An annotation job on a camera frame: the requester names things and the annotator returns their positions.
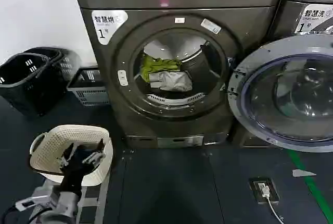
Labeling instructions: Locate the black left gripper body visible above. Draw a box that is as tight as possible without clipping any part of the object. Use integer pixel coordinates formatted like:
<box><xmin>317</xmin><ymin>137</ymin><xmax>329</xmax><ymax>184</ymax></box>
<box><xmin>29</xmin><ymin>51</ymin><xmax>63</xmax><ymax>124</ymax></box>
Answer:
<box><xmin>60</xmin><ymin>153</ymin><xmax>91</xmax><ymax>196</ymax></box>

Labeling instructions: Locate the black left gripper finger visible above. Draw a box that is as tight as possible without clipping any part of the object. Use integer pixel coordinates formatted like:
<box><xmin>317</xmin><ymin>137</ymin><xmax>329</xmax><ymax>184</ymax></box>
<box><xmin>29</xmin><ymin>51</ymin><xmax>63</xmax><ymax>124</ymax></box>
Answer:
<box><xmin>59</xmin><ymin>142</ymin><xmax>79</xmax><ymax>170</ymax></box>
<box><xmin>82</xmin><ymin>139</ymin><xmax>106</xmax><ymax>168</ymax></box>

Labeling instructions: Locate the white perforated laundry basket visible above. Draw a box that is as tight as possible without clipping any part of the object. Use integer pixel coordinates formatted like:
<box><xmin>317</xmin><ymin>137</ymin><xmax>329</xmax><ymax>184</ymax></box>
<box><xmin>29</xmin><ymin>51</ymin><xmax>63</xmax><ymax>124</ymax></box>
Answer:
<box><xmin>28</xmin><ymin>124</ymin><xmax>114</xmax><ymax>186</ymax></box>

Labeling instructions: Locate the grey slatted plastic crate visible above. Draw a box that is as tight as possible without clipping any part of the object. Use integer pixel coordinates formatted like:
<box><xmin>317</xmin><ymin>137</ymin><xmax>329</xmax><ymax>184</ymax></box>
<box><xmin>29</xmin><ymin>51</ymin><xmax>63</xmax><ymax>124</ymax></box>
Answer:
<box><xmin>67</xmin><ymin>67</ymin><xmax>110</xmax><ymax>108</ymax></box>

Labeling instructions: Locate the black plastic laundry basket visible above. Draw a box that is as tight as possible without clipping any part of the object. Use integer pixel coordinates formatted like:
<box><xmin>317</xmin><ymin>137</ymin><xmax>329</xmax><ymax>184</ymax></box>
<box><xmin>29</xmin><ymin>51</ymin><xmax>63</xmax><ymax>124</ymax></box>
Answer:
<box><xmin>23</xmin><ymin>46</ymin><xmax>83</xmax><ymax>85</ymax></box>
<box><xmin>0</xmin><ymin>53</ymin><xmax>66</xmax><ymax>117</ymax></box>

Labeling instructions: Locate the green garment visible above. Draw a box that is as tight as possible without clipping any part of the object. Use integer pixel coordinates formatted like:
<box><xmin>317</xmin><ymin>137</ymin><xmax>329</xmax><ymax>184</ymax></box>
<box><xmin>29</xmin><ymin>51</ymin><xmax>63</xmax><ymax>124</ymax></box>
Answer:
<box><xmin>140</xmin><ymin>54</ymin><xmax>183</xmax><ymax>83</ymax></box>

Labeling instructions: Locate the pale grey garment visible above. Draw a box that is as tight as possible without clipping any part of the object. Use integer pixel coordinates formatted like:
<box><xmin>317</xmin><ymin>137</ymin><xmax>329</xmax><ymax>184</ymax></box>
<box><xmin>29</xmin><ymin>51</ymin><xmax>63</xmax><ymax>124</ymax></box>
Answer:
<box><xmin>149</xmin><ymin>70</ymin><xmax>194</xmax><ymax>93</ymax></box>

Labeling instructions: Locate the grey dryer with round opening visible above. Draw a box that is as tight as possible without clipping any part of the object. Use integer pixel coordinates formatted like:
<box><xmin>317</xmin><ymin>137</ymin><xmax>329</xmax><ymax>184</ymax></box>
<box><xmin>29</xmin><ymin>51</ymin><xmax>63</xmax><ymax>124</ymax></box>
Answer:
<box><xmin>69</xmin><ymin>0</ymin><xmax>290</xmax><ymax>150</ymax></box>

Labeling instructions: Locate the floor power socket box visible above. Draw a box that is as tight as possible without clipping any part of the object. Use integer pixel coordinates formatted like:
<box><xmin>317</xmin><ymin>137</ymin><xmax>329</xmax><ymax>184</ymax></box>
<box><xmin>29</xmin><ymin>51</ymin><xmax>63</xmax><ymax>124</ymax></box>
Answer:
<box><xmin>249</xmin><ymin>177</ymin><xmax>280</xmax><ymax>205</ymax></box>

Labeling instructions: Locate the round glass dryer door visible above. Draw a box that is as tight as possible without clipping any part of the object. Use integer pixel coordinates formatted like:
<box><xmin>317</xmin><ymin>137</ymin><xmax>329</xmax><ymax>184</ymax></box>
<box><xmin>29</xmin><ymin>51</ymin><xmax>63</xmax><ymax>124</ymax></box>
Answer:
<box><xmin>227</xmin><ymin>35</ymin><xmax>333</xmax><ymax>153</ymax></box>

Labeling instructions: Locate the white floor tape piece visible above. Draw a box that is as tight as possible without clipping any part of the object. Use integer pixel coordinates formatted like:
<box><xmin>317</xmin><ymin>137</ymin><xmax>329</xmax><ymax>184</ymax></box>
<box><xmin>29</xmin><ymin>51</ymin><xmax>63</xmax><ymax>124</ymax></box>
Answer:
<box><xmin>292</xmin><ymin>169</ymin><xmax>318</xmax><ymax>178</ymax></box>

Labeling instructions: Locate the green floor tape strip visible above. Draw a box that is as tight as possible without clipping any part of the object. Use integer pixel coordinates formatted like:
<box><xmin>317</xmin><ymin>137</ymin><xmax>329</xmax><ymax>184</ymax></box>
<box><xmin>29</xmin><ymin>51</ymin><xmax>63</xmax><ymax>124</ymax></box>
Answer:
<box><xmin>287</xmin><ymin>147</ymin><xmax>333</xmax><ymax>224</ymax></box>

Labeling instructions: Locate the grey washing machine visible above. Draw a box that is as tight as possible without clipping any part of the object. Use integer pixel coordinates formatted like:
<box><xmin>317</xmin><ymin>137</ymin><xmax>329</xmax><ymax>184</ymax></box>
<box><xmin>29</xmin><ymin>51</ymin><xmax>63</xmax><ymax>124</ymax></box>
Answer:
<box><xmin>233</xmin><ymin>0</ymin><xmax>333</xmax><ymax>150</ymax></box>

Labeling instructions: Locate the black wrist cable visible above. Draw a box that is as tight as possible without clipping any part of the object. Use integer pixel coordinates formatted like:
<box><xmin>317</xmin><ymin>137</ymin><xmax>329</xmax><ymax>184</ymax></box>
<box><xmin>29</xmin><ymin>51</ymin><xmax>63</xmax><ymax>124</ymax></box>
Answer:
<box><xmin>0</xmin><ymin>203</ymin><xmax>20</xmax><ymax>224</ymax></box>

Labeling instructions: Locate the white plug with cable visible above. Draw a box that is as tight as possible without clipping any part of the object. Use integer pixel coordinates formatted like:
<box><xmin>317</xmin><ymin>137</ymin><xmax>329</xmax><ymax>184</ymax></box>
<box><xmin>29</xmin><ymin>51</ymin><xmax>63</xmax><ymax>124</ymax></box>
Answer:
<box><xmin>259</xmin><ymin>182</ymin><xmax>287</xmax><ymax>224</ymax></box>

